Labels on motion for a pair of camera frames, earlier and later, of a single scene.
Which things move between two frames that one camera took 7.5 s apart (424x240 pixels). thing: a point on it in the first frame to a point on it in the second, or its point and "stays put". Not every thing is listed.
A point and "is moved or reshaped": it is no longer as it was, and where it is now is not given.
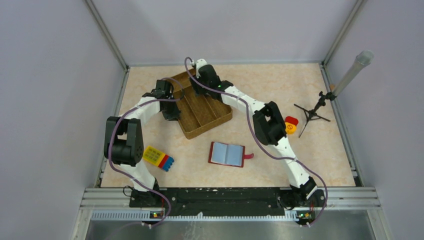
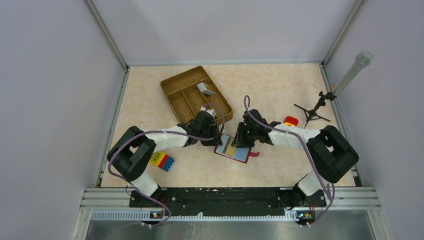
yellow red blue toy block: (158, 158) stays put
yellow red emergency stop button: (290, 125) stays put
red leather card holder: (228, 154) is moved or reshaped
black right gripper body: (198, 90) to (246, 136)
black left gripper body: (172, 112) to (212, 128)
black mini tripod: (312, 114) stays put
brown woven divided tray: (199, 115) stays put
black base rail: (228, 201) stays put
